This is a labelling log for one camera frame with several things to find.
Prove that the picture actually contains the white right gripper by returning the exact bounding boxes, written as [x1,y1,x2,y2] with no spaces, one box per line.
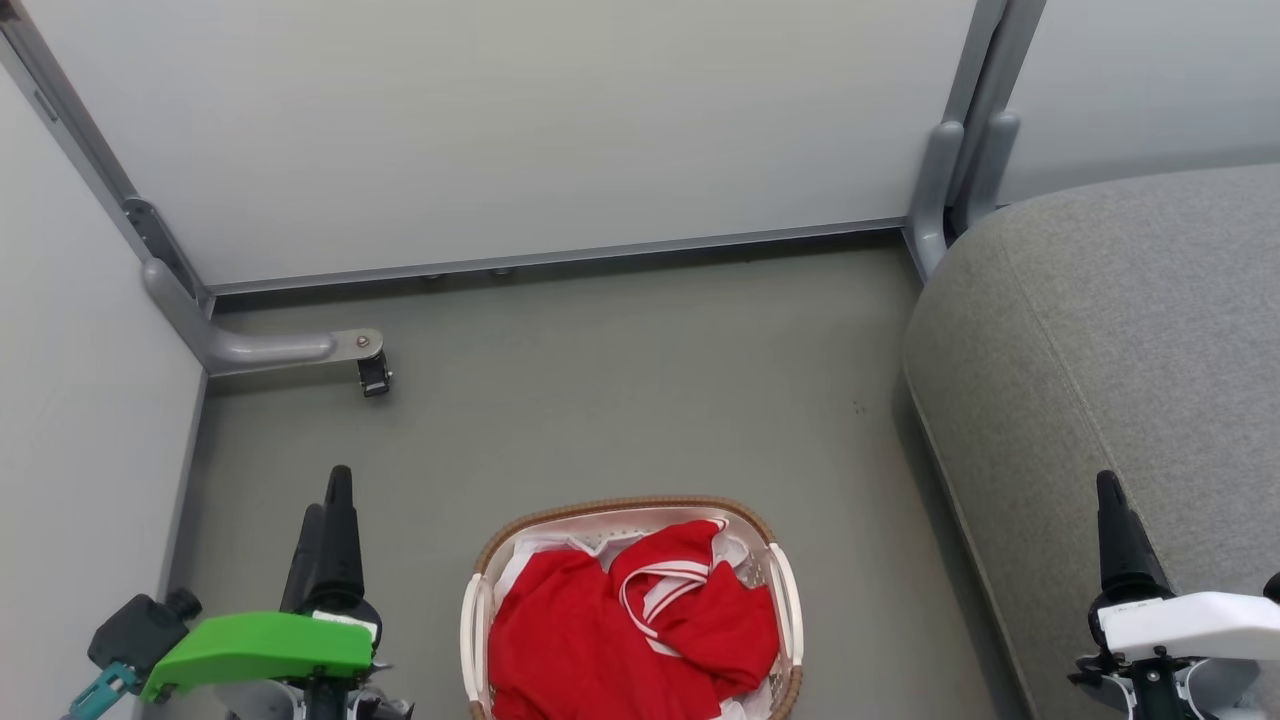
[1089,470,1280,657]

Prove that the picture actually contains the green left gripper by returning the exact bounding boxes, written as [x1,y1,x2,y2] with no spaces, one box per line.
[140,465,382,702]

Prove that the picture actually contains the red garment with white trim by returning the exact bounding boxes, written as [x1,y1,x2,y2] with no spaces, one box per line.
[488,518,781,720]

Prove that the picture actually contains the grey fabric sofa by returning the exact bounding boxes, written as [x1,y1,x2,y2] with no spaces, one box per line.
[902,163,1280,720]

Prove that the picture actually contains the white laundry basket brown rim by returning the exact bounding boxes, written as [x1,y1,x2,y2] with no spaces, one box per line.
[460,496,805,720]

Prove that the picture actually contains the grey partition foot tube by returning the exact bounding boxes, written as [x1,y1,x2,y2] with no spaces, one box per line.
[142,258,386,379]

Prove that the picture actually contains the white cloth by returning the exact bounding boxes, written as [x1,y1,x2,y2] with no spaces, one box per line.
[494,522,779,720]

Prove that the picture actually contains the teal cable connector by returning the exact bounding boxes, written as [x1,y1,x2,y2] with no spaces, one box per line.
[65,662,141,720]

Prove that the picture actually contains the aluminium partition bottom rail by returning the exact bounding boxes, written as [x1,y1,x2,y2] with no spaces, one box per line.
[205,217,907,297]

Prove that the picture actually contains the grey double partition post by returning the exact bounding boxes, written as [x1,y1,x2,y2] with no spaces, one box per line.
[904,0,1047,282]

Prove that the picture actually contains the grey slanted partition post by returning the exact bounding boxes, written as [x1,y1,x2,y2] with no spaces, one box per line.
[0,0,213,313]

